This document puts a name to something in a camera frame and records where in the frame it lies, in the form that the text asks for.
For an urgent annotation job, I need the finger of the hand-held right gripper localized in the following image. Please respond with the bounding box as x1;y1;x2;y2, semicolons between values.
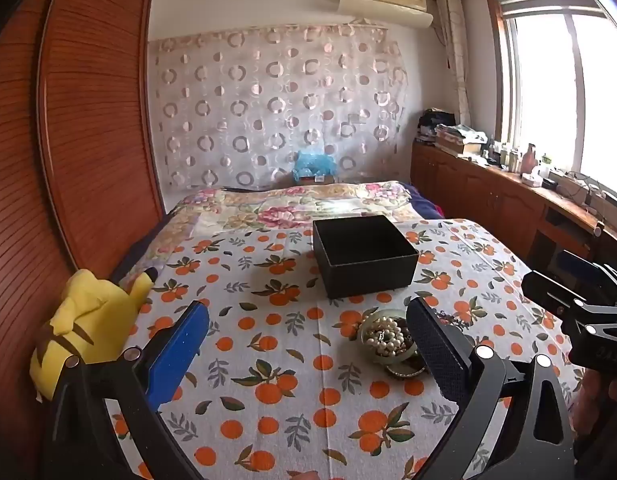
557;249;617;306
521;270;617;341

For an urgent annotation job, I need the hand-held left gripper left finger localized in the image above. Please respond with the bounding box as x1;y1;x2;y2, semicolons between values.
43;300;210;480

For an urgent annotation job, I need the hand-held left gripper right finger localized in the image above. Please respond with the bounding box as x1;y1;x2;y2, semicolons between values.
406;297;577;480

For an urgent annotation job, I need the white pearl necklace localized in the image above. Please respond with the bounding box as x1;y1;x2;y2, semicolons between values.
363;316;415;357

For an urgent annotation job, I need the black square box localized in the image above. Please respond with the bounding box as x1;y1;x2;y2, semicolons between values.
313;215;420;300

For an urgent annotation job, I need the yellow plush toy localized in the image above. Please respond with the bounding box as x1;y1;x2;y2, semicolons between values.
29;268;157;404

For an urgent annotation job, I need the pink bottle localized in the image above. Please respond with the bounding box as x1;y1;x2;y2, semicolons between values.
521;143;540;176

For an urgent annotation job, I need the orange fruit print cloth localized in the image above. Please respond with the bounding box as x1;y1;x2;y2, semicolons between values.
108;217;584;480

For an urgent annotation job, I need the row of small bottles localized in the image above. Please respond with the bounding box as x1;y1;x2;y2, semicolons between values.
483;140;521;172

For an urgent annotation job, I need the long wooden cabinet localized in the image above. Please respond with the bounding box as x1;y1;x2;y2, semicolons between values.
411;139;617;283

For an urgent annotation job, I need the dark blue blanket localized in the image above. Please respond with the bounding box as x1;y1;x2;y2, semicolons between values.
403;182;445;220

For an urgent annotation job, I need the floral quilt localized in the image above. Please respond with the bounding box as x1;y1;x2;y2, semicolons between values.
111;180;445;283

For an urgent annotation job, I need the stack of books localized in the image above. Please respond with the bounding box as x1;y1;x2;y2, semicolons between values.
433;123;489;157

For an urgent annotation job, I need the window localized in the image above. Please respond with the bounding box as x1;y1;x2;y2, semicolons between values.
483;0;617;201

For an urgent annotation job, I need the pile of dark clothes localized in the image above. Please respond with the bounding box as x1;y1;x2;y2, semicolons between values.
417;107;457;142

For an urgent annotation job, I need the small cardboard box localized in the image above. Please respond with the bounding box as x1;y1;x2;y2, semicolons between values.
291;172;337;187

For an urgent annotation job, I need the blue plastic bag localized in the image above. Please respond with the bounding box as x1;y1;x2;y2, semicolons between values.
293;149;337;179

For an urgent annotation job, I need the patterned window curtain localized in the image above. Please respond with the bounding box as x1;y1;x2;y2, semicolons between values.
435;0;472;129

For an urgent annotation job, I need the wooden wardrobe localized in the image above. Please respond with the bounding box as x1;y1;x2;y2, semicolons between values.
0;0;166;480

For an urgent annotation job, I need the white air conditioner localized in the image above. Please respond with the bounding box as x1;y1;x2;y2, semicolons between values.
337;0;434;29

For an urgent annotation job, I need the circle pattern wall curtain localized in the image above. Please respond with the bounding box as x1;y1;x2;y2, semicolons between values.
147;22;408;192

